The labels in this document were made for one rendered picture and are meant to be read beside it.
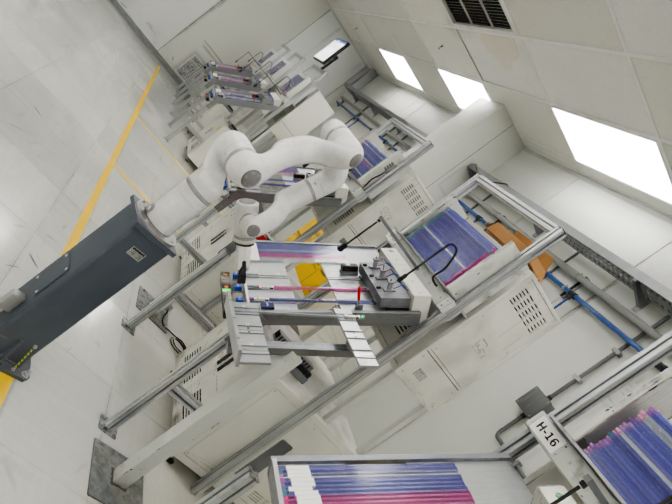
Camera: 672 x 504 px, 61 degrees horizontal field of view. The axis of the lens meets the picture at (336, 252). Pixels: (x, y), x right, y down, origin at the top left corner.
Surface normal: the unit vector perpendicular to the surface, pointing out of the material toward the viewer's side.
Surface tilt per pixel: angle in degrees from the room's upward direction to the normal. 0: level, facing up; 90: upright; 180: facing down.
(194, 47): 90
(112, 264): 90
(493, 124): 90
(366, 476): 44
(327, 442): 90
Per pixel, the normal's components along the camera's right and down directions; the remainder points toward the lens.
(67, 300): 0.34, 0.57
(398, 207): 0.22, 0.41
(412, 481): 0.19, -0.90
